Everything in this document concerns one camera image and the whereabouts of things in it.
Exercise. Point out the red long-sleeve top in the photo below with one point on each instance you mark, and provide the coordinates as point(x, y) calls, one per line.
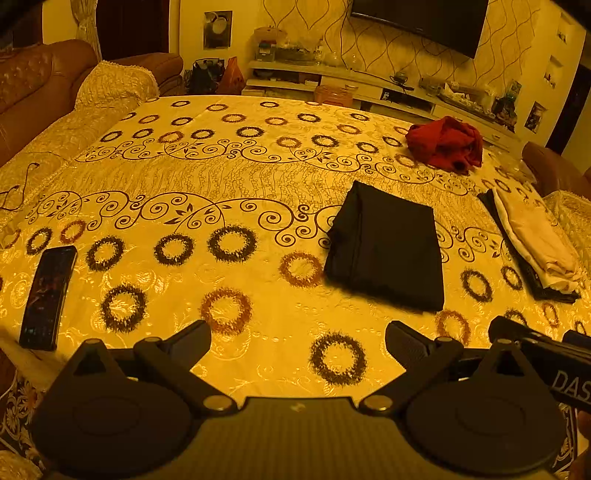
point(461, 143)

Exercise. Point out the orange plastic bag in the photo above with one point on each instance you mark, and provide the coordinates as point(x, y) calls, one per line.
point(231, 78)

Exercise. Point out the clear lidded storage container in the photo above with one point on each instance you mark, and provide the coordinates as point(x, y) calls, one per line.
point(270, 46)

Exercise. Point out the brown leather sofa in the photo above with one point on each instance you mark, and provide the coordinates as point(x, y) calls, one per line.
point(32, 87)

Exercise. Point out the dark wooden door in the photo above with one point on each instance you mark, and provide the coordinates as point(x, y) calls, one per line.
point(134, 27)
point(570, 110)

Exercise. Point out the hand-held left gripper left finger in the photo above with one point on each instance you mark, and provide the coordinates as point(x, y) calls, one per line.
point(191, 340)

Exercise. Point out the small wall picture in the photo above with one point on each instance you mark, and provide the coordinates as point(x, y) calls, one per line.
point(535, 117)

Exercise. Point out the black smartphone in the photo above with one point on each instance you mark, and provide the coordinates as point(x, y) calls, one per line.
point(48, 300)

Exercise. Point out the white TV cabinet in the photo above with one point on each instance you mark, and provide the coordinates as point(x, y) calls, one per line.
point(341, 83)

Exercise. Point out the clear bottle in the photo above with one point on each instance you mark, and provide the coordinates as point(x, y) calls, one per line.
point(319, 53)

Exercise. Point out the beige curtain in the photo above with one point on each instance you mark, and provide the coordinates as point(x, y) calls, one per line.
point(87, 23)

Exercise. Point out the tea tray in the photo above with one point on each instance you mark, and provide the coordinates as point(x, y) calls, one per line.
point(461, 97)

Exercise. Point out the purple plastic stool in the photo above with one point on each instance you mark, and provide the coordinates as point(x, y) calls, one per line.
point(332, 96)

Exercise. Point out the black bag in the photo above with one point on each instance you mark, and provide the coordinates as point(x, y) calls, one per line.
point(205, 78)

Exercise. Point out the wall poster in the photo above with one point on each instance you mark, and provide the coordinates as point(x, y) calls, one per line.
point(218, 28)

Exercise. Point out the black pants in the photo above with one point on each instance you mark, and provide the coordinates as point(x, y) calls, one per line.
point(388, 249)

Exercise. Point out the cream folded garment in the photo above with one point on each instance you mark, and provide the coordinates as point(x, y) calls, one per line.
point(531, 230)

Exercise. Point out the glass jar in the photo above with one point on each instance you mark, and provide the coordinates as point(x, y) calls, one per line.
point(332, 60)
point(353, 63)

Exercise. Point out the cream fluffy pillow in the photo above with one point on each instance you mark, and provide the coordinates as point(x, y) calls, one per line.
point(115, 83)

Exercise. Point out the brown leather armchair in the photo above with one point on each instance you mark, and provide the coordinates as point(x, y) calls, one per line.
point(554, 166)

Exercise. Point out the small green pot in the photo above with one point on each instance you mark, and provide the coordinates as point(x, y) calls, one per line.
point(401, 78)

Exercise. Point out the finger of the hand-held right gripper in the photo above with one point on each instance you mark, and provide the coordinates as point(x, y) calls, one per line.
point(579, 340)
point(505, 328)

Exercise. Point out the dark floral cloth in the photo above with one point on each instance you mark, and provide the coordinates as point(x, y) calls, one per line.
point(16, 415)

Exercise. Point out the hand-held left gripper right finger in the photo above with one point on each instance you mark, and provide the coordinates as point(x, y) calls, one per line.
point(406, 344)

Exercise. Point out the cream lace armchair cover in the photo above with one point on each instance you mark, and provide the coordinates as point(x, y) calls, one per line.
point(570, 217)

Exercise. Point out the blue packet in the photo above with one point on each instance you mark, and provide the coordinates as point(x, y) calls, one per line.
point(513, 90)

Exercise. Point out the black television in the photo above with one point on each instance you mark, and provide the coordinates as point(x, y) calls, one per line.
point(415, 14)

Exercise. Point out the glass tray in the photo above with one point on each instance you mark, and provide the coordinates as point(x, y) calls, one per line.
point(295, 55)

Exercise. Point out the black folded garment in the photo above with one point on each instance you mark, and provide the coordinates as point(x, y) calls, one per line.
point(540, 290)

